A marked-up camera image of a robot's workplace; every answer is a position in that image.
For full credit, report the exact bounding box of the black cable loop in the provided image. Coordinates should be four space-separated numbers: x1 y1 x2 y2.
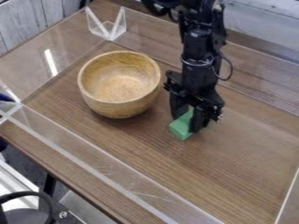
0 191 55 224

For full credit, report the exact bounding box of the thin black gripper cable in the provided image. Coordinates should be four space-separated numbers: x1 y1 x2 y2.
210 52 234 82

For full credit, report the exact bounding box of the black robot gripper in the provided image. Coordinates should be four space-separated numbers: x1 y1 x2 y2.
163 57 224 133

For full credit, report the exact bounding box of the clear acrylic corner bracket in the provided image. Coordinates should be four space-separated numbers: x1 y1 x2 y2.
84 7 127 41

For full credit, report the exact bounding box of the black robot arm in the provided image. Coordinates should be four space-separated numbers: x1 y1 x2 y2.
140 0 227 133

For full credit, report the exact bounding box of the brown wooden bowl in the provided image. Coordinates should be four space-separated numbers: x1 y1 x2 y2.
78 50 162 119

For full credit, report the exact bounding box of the black table leg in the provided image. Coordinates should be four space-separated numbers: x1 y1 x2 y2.
43 174 58 196

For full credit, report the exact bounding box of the clear acrylic tray wall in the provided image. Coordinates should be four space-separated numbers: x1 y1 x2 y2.
0 90 224 224

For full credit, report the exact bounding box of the black metal bracket with screw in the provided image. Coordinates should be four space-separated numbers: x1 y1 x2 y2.
39 199 87 224

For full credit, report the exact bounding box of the green rectangular block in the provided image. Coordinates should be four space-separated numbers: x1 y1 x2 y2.
170 109 192 141

